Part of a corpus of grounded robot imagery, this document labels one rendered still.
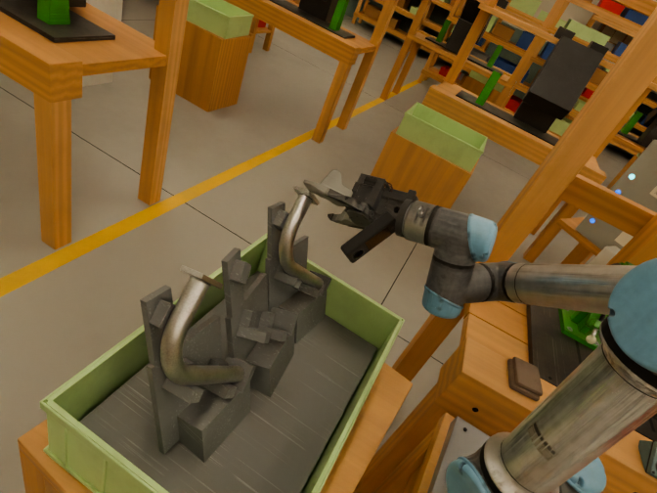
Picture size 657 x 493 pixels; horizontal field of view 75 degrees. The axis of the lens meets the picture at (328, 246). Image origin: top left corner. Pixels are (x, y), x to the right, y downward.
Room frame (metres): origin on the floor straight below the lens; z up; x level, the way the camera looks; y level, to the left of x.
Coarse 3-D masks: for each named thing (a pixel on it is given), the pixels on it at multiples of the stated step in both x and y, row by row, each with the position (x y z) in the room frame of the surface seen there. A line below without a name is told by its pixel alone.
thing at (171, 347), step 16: (192, 272) 0.42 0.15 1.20; (192, 288) 0.41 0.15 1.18; (208, 288) 0.43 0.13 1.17; (176, 304) 0.39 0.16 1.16; (192, 304) 0.40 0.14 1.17; (176, 320) 0.37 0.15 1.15; (192, 320) 0.39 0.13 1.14; (176, 336) 0.36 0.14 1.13; (160, 352) 0.35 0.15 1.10; (176, 352) 0.36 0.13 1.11; (176, 368) 0.35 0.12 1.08; (192, 368) 0.38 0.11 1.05; (208, 368) 0.42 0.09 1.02; (224, 368) 0.45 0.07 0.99; (240, 368) 0.49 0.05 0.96; (192, 384) 0.37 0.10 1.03
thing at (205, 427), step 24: (168, 288) 0.41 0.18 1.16; (144, 312) 0.37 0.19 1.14; (168, 312) 0.39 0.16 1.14; (192, 336) 0.44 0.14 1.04; (216, 336) 0.49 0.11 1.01; (192, 360) 0.43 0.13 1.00; (168, 408) 0.37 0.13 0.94; (192, 408) 0.40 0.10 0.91; (216, 408) 0.42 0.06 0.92; (240, 408) 0.46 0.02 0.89; (168, 432) 0.36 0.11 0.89; (192, 432) 0.37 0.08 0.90; (216, 432) 0.40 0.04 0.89
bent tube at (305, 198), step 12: (300, 192) 0.76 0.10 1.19; (300, 204) 0.74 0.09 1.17; (288, 216) 0.72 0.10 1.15; (300, 216) 0.73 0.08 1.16; (288, 228) 0.70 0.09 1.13; (288, 240) 0.69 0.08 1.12; (288, 252) 0.69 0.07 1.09; (288, 264) 0.69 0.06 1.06; (300, 276) 0.73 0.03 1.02; (312, 276) 0.77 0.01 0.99
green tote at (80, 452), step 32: (256, 256) 0.85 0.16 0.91; (352, 288) 0.83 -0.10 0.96; (352, 320) 0.82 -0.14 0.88; (384, 320) 0.81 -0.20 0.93; (128, 352) 0.44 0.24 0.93; (384, 352) 0.68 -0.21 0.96; (64, 384) 0.33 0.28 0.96; (96, 384) 0.38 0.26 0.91; (64, 416) 0.29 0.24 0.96; (352, 416) 0.49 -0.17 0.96; (64, 448) 0.28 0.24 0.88; (96, 448) 0.27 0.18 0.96; (96, 480) 0.27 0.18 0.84; (128, 480) 0.26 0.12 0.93; (320, 480) 0.36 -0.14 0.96
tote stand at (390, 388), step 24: (384, 384) 0.74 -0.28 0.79; (408, 384) 0.78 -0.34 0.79; (384, 408) 0.68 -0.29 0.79; (360, 432) 0.59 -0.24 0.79; (384, 432) 0.61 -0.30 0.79; (24, 456) 0.29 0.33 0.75; (48, 456) 0.29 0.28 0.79; (360, 456) 0.53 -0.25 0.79; (24, 480) 0.29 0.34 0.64; (48, 480) 0.27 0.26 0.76; (72, 480) 0.28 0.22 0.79; (336, 480) 0.46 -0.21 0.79
